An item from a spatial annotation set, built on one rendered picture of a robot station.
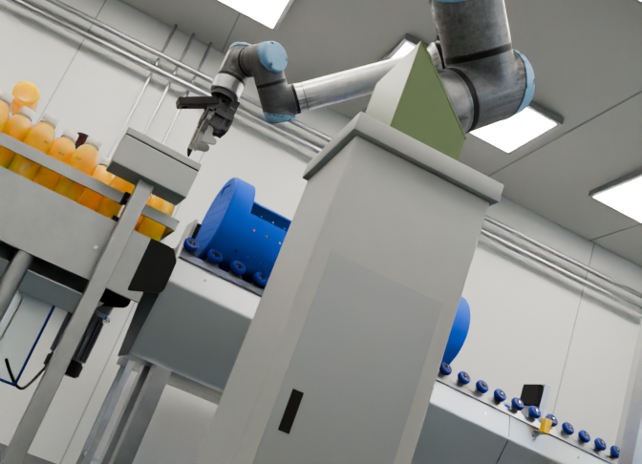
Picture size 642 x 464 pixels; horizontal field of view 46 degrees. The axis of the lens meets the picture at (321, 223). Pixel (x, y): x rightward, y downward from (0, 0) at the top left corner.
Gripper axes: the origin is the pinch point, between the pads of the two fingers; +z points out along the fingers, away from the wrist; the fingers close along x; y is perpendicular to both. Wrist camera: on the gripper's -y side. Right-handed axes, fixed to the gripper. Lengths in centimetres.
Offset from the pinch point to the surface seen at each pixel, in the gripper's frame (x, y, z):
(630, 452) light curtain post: -25, 158, 30
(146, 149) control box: -24.5, -13.0, 15.3
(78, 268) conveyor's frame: -13, -14, 47
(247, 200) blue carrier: -3.7, 20.4, 7.1
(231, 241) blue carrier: -2.8, 21.0, 20.0
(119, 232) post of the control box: -21.5, -9.8, 36.3
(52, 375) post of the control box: -21, -9, 73
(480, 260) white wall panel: 307, 298, -155
